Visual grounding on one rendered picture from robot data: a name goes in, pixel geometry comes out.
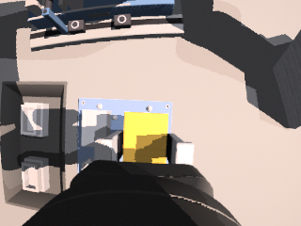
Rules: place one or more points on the yellow block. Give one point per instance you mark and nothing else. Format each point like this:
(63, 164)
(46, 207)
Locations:
(145, 137)

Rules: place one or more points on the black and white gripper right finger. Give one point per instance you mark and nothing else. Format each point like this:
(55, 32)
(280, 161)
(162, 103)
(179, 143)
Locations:
(178, 151)

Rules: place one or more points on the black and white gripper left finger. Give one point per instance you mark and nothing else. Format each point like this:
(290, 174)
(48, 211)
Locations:
(109, 148)

